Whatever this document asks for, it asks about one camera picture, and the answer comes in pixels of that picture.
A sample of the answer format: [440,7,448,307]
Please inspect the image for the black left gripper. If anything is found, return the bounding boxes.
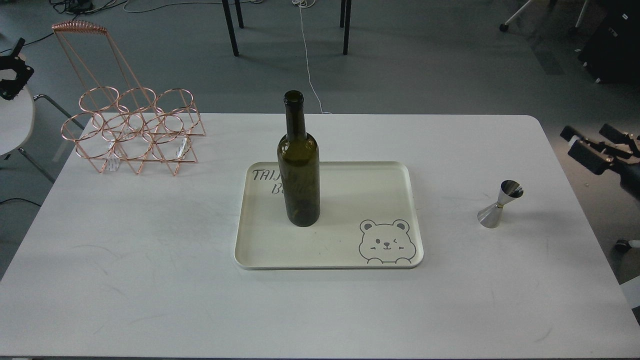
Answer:
[0,38,35,101]

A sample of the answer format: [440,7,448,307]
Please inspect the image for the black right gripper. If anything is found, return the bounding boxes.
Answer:
[560,123,640,177]

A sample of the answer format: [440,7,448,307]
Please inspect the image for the steel double jigger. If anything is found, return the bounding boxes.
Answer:
[477,179,524,229]

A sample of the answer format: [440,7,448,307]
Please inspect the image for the dark green wine bottle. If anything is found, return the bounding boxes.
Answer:
[277,89,321,227]

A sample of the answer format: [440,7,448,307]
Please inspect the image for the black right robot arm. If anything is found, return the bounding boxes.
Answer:
[560,123,640,199]

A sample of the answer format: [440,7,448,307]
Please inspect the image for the white office chair base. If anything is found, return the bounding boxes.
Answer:
[499,0,591,34]

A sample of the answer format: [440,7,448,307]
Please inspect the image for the black table legs left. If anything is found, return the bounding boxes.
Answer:
[221,0,244,57]

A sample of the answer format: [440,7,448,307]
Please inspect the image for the black table legs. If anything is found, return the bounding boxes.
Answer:
[338,0,352,56]
[221,0,244,57]

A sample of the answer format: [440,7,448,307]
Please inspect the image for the cream bear serving tray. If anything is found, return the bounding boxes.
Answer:
[234,161,425,271]

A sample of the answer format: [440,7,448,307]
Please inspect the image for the black table legs right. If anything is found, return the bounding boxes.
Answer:
[338,0,352,56]

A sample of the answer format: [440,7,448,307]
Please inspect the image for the black cables on floor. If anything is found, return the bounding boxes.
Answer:
[0,0,131,54]

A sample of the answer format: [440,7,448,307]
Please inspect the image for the rose gold wire bottle rack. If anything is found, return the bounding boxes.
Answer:
[52,20,207,175]

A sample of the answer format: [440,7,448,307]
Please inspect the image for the white cable on floor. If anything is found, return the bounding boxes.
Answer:
[292,0,333,115]

